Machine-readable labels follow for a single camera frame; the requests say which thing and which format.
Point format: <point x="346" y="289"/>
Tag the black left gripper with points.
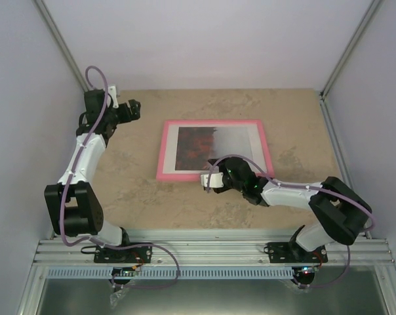
<point x="135" y="112"/>

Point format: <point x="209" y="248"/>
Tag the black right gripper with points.
<point x="221" y="166"/>

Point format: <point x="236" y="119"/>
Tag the red forest photo print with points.
<point x="197" y="145"/>

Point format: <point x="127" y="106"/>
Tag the white mat board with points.
<point x="170" y="147"/>

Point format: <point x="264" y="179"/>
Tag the pink wooden picture frame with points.
<point x="217" y="122"/>

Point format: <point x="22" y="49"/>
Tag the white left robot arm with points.
<point x="75" y="211"/>

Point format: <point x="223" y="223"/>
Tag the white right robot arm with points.
<point x="341" y="214"/>

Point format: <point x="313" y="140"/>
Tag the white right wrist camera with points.
<point x="215" y="180"/>

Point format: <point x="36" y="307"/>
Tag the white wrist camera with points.
<point x="215" y="180"/>
<point x="112" y="101"/>

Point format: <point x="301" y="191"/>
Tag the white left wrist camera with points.
<point x="112" y="101"/>

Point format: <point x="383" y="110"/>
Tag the aluminium rail platform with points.
<point x="231" y="239"/>

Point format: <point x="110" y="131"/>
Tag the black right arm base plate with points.
<point x="283" y="254"/>

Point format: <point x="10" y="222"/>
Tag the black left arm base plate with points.
<point x="137" y="255"/>

